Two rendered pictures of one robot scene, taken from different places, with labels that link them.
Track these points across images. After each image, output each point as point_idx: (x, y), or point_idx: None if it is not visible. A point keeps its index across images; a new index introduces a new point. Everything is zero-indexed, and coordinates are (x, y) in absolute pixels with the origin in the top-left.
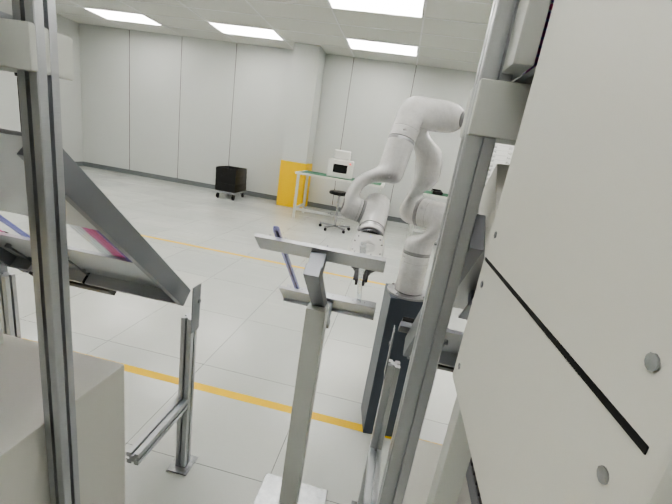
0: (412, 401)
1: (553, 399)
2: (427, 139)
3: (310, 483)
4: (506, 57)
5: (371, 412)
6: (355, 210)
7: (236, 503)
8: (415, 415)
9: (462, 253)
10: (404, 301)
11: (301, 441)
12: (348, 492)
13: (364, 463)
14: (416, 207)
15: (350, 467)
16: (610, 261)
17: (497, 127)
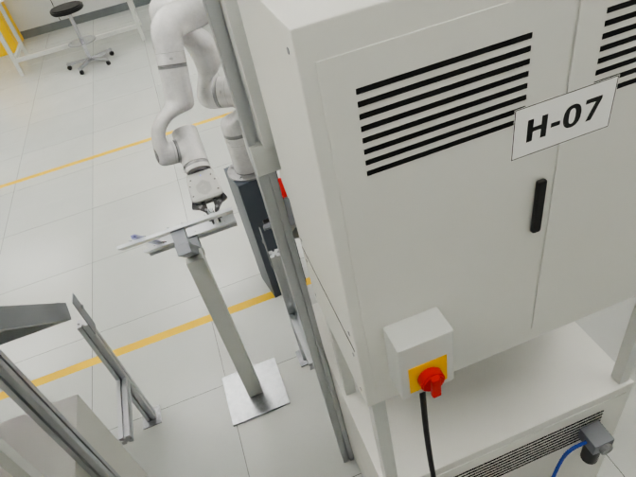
0: (302, 306)
1: (342, 331)
2: None
3: (258, 362)
4: (257, 132)
5: (273, 279)
6: (172, 157)
7: (215, 411)
8: (308, 310)
9: (288, 228)
10: (251, 182)
11: (238, 345)
12: (290, 347)
13: (290, 320)
14: (214, 94)
15: (281, 330)
16: (335, 300)
17: (273, 167)
